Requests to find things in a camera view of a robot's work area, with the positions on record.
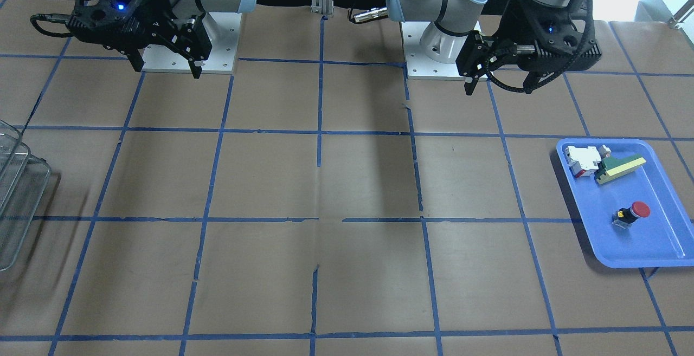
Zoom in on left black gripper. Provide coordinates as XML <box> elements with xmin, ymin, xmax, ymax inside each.
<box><xmin>455</xmin><ymin>0</ymin><xmax>588</xmax><ymax>96</ymax></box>

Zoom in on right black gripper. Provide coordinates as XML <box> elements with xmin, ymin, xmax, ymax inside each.
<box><xmin>69</xmin><ymin>0</ymin><xmax>213</xmax><ymax>79</ymax></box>

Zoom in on red emergency stop button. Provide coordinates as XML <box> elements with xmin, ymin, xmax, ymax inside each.
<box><xmin>612</xmin><ymin>201</ymin><xmax>651</xmax><ymax>229</ymax></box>

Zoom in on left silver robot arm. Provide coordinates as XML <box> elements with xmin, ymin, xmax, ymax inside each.
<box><xmin>385</xmin><ymin>0</ymin><xmax>602</xmax><ymax>95</ymax></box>

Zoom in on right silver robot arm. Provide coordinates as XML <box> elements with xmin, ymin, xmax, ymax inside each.
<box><xmin>65</xmin><ymin>0</ymin><xmax>257</xmax><ymax>79</ymax></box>

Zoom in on green yellow sponge block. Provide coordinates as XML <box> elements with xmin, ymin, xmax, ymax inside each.
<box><xmin>594</xmin><ymin>154</ymin><xmax>647</xmax><ymax>185</ymax></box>

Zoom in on blue plastic tray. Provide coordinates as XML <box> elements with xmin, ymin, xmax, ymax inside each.
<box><xmin>557</xmin><ymin>137</ymin><xmax>693</xmax><ymax>269</ymax></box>

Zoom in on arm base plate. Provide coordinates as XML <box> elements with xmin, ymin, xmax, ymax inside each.
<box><xmin>401</xmin><ymin>21</ymin><xmax>473</xmax><ymax>83</ymax></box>
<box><xmin>142</xmin><ymin>12</ymin><xmax>243</xmax><ymax>79</ymax></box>

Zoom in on white electrical switch block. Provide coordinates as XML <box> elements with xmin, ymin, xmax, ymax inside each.
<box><xmin>563</xmin><ymin>145</ymin><xmax>612</xmax><ymax>178</ymax></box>

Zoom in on wire mesh shelf rack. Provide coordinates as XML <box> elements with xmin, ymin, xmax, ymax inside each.
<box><xmin>1</xmin><ymin>121</ymin><xmax>52</xmax><ymax>271</ymax></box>

